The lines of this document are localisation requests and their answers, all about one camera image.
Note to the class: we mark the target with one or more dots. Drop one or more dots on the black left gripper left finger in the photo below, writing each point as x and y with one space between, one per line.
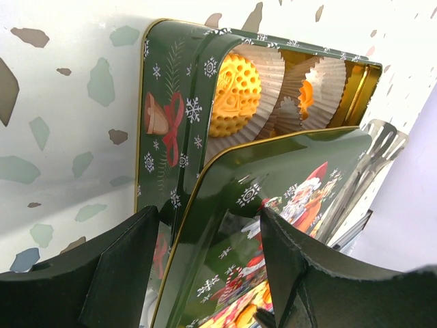
100 283

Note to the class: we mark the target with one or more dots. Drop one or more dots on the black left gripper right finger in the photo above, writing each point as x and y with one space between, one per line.
313 285

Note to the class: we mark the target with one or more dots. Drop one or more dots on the gold tin lid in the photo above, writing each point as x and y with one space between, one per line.
217 270

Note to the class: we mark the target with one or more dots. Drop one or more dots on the silver metal tongs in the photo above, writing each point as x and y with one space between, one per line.
387 144

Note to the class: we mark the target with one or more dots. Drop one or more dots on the tan dotted round cookie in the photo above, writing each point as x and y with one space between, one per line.
237 96

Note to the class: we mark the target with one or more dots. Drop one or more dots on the floral cookie tin box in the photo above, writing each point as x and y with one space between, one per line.
181 64

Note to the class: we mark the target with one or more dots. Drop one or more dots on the white paper cup centre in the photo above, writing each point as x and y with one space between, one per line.
288 119

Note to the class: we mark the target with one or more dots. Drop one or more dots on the white paper cup top right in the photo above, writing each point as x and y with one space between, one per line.
327 77

